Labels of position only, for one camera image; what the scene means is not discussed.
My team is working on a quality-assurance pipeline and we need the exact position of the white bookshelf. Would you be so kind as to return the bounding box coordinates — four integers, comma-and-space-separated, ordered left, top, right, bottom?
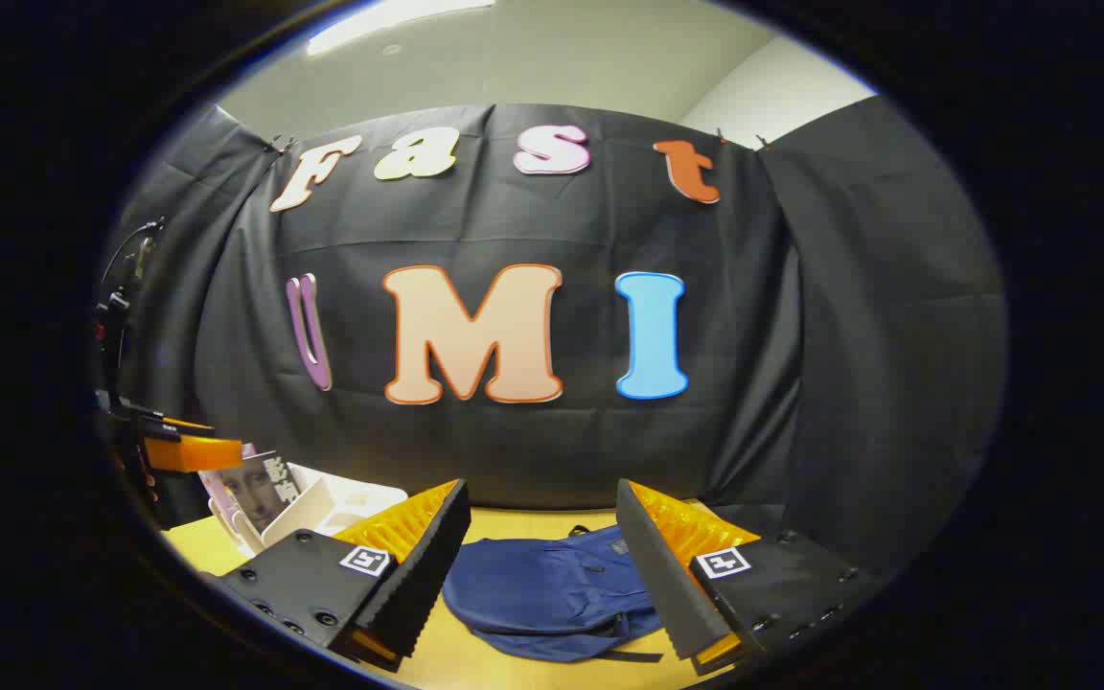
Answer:
207, 460, 411, 559

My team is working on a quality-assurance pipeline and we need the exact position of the black backdrop cloth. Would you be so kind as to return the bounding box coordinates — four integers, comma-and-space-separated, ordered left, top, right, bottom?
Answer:
116, 96, 1008, 576

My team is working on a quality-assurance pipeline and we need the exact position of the portrait cover book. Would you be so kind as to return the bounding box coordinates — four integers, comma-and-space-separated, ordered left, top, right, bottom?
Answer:
202, 450, 306, 536

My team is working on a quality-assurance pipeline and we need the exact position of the blue schoolbag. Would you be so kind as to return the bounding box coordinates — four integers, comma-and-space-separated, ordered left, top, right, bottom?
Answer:
441, 524, 668, 664

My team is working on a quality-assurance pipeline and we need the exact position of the black cable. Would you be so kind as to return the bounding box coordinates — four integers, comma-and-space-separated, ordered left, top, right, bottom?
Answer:
100, 218, 167, 288

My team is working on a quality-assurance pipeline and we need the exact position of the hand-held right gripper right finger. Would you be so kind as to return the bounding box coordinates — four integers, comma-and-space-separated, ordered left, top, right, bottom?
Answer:
615, 477, 886, 678

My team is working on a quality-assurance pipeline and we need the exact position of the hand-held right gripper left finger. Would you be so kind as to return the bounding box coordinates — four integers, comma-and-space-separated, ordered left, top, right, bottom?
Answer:
215, 477, 473, 672

